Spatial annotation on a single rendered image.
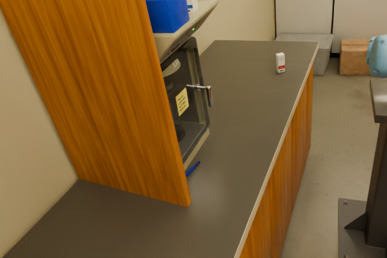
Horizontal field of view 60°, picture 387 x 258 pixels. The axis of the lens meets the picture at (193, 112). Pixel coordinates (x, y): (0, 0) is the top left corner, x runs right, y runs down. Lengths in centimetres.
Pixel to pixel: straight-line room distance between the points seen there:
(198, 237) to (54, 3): 78
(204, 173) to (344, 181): 149
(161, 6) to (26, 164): 73
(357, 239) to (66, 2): 195
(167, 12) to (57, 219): 81
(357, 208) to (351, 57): 183
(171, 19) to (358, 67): 311
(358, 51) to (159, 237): 306
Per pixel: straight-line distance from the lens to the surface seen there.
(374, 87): 177
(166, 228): 113
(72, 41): 101
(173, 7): 91
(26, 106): 126
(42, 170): 135
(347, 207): 242
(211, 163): 131
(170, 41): 91
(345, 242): 225
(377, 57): 103
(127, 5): 84
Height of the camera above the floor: 180
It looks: 32 degrees down
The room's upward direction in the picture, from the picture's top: 11 degrees counter-clockwise
